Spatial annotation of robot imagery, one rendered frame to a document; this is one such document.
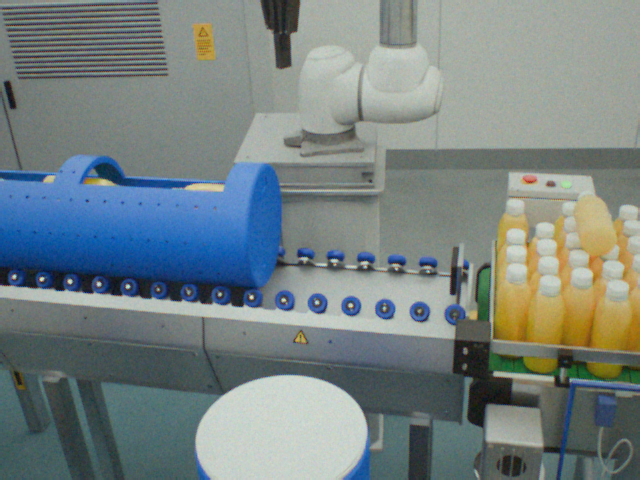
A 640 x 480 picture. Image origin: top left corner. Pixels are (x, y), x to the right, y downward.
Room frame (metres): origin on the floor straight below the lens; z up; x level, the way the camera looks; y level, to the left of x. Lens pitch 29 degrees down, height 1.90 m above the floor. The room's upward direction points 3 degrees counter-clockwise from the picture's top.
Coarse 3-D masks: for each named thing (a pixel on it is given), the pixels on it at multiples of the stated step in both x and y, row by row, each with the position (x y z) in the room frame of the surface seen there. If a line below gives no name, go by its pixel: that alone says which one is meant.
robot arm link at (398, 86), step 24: (384, 0) 1.95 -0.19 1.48; (408, 0) 1.94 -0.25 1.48; (384, 24) 1.95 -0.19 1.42; (408, 24) 1.93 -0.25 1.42; (384, 48) 1.94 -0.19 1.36; (408, 48) 1.93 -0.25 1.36; (384, 72) 1.90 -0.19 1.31; (408, 72) 1.89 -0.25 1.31; (432, 72) 1.92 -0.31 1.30; (360, 96) 1.91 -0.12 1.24; (384, 96) 1.90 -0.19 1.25; (408, 96) 1.88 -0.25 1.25; (432, 96) 1.88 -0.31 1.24; (384, 120) 1.92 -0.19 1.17; (408, 120) 1.90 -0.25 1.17
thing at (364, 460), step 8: (368, 432) 0.90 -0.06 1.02; (368, 440) 0.88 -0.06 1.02; (368, 448) 0.87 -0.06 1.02; (368, 456) 0.87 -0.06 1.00; (200, 464) 0.85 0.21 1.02; (360, 464) 0.83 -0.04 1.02; (368, 464) 0.87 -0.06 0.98; (200, 472) 0.84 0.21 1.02; (352, 472) 0.82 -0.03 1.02; (360, 472) 0.83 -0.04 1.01; (368, 472) 0.87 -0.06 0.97
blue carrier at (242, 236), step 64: (0, 192) 1.54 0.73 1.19; (64, 192) 1.51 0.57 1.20; (128, 192) 1.48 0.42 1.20; (192, 192) 1.45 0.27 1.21; (256, 192) 1.46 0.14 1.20; (0, 256) 1.51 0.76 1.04; (64, 256) 1.47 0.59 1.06; (128, 256) 1.43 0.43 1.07; (192, 256) 1.39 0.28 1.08; (256, 256) 1.41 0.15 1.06
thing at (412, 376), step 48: (144, 288) 1.52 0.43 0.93; (240, 288) 1.50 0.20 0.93; (288, 288) 1.49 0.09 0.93; (336, 288) 1.48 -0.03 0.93; (384, 288) 1.46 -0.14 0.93; (432, 288) 1.45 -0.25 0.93; (0, 336) 1.54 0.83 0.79; (48, 336) 1.50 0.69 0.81; (96, 336) 1.46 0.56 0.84; (144, 336) 1.43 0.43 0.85; (192, 336) 1.41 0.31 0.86; (240, 336) 1.38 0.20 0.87; (288, 336) 1.36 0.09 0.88; (336, 336) 1.34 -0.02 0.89; (384, 336) 1.31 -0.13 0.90; (144, 384) 1.51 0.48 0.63; (192, 384) 1.47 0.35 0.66; (240, 384) 1.43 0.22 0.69; (336, 384) 1.35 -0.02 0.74; (384, 384) 1.32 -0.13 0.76; (432, 384) 1.29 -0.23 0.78
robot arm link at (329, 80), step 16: (320, 48) 2.04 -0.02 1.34; (336, 48) 2.01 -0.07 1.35; (304, 64) 1.99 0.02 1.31; (320, 64) 1.95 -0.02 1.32; (336, 64) 1.95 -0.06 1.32; (352, 64) 1.98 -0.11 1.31; (304, 80) 1.97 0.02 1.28; (320, 80) 1.94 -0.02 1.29; (336, 80) 1.93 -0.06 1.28; (352, 80) 1.93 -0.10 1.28; (304, 96) 1.97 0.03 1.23; (320, 96) 1.94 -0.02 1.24; (336, 96) 1.93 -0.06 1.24; (352, 96) 1.92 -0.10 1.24; (304, 112) 1.97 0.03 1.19; (320, 112) 1.94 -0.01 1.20; (336, 112) 1.93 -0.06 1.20; (352, 112) 1.92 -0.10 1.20; (304, 128) 1.98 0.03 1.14; (320, 128) 1.94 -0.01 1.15; (336, 128) 1.94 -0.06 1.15
